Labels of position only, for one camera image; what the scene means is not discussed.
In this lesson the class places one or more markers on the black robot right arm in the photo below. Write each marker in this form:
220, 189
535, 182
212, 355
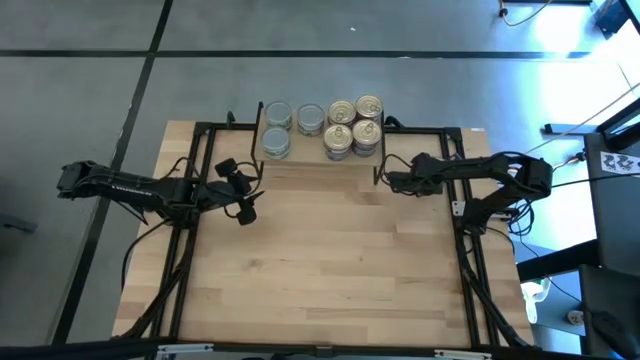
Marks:
500, 172

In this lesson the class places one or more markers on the black frame clamp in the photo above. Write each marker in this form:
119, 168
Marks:
393, 122
230, 118

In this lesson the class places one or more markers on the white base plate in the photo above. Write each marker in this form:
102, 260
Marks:
458, 208

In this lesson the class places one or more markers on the black computer mouse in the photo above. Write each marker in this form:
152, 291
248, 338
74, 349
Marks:
612, 332

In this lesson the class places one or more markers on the black crossbeam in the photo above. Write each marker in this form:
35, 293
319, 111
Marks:
75, 351

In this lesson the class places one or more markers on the blue box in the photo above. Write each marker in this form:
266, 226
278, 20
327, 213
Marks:
610, 12

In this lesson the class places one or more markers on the white marker sheet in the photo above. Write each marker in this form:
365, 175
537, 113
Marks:
620, 163

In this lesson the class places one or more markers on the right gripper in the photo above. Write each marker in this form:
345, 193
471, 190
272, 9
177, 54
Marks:
425, 172

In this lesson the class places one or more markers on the small round power adapter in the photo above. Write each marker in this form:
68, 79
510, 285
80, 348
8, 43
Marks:
575, 317

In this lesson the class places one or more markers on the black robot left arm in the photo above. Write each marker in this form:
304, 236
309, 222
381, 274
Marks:
140, 190

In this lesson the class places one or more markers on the white sticker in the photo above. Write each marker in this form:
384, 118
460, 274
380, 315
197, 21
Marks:
477, 129

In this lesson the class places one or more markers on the silver metal bracket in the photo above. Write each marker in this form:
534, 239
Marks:
462, 355
185, 350

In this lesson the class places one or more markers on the wooden shelf black metal legs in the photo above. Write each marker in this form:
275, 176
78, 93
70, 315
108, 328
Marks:
320, 150

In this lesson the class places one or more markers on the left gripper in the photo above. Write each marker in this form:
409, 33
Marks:
217, 192

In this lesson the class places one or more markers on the large silver ringed can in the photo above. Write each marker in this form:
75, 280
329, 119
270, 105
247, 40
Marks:
310, 117

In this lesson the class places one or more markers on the white plastic object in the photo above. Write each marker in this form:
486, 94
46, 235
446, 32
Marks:
532, 300

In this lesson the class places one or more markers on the black metal table frame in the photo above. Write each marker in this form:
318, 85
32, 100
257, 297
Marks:
225, 127

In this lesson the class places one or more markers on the black side desk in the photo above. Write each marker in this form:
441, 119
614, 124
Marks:
615, 215

